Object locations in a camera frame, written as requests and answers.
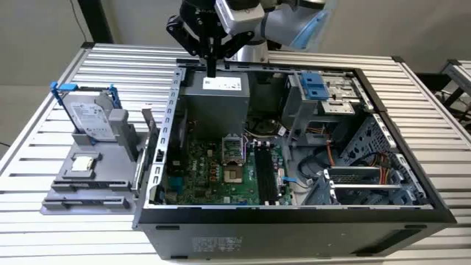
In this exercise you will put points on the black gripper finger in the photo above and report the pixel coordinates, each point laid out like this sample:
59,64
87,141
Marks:
240,44
185,36

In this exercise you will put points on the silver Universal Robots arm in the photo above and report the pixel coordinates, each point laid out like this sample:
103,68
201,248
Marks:
277,25

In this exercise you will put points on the black RAM slot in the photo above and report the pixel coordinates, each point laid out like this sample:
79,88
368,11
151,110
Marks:
269,171
265,171
260,171
274,171

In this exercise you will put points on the blue drive bay latch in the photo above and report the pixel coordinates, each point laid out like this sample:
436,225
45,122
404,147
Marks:
314,85

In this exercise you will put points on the black table corner cap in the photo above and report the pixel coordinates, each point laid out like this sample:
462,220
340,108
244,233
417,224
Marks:
89,45
398,59

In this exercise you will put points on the grey power supply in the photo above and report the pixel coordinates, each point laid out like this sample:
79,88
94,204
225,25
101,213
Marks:
216,116

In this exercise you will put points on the black cooling fan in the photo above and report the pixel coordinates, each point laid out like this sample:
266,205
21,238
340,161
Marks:
264,125

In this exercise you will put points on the thin locking lever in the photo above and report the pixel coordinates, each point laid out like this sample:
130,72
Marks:
245,151

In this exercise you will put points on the hard disk in blue carrier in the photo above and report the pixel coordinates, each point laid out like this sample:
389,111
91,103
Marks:
89,118

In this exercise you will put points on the CPU socket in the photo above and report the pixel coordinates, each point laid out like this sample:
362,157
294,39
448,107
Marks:
234,174

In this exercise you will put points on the green motherboard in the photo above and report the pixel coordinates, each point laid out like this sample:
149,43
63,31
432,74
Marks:
201,179

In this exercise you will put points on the grey parts rack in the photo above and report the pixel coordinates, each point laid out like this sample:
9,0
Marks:
114,165

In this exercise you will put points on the silver CPU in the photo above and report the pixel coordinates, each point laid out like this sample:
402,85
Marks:
83,164

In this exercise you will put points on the aluminium side table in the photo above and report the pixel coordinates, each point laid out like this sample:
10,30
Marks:
458,67

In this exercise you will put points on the grey disk bay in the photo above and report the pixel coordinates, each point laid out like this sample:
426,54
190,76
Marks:
368,187

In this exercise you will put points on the black PC case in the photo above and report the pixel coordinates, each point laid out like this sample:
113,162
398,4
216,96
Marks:
258,240

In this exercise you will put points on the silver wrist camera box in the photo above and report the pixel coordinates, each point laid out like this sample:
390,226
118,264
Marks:
240,13

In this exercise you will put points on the black post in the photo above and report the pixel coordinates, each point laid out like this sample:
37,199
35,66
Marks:
101,22

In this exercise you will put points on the graphics card with silver bracket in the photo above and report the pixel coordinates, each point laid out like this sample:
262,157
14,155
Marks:
153,135

